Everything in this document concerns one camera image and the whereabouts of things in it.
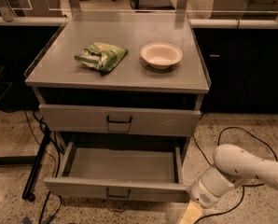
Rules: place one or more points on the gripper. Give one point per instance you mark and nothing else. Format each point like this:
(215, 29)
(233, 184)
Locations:
(201, 194)

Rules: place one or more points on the grey drawer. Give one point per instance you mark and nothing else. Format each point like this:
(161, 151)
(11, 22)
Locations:
(147, 172)
(106, 119)

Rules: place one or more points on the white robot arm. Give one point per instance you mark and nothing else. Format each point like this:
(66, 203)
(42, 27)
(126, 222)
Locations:
(232, 165)

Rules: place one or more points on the grey top drawer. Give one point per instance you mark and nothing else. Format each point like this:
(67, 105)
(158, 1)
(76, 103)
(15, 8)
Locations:
(106, 119)

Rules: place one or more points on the grey drawer cabinet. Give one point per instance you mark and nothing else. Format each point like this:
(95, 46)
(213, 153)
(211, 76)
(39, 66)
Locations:
(58, 79)

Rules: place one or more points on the black stand leg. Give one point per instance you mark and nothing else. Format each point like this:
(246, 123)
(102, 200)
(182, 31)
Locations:
(28, 190)

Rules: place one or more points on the green snack bag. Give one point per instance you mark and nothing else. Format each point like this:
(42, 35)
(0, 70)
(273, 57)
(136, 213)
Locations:
(101, 57)

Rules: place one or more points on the white railing bar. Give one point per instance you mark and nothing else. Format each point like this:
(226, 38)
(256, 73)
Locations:
(194, 23)

